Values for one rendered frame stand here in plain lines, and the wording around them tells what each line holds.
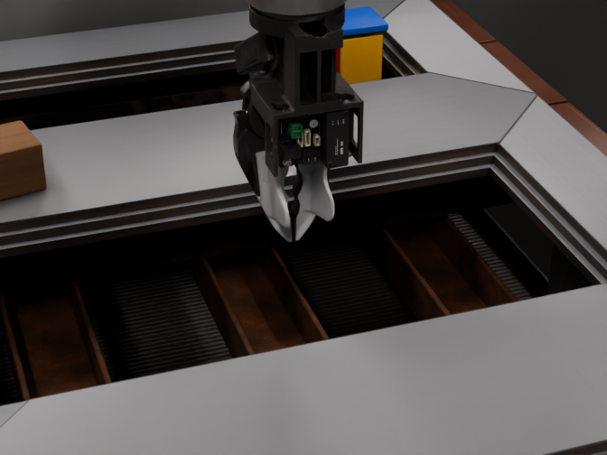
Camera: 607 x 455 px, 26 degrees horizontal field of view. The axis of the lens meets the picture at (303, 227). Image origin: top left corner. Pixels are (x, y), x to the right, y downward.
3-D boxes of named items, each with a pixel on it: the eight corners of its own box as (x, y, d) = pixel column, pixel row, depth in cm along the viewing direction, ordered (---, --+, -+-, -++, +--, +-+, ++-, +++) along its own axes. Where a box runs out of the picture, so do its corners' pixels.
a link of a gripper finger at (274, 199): (274, 275, 105) (272, 173, 100) (252, 238, 109) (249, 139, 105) (311, 268, 105) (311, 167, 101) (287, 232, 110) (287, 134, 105)
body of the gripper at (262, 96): (270, 186, 98) (267, 36, 92) (238, 136, 105) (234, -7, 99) (366, 170, 100) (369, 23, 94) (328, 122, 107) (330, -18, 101)
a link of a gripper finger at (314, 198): (311, 268, 105) (311, 167, 101) (287, 232, 110) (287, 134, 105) (347, 262, 106) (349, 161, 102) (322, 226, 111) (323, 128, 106)
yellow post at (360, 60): (339, 188, 159) (341, 40, 149) (325, 169, 163) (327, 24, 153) (378, 181, 160) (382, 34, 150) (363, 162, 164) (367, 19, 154)
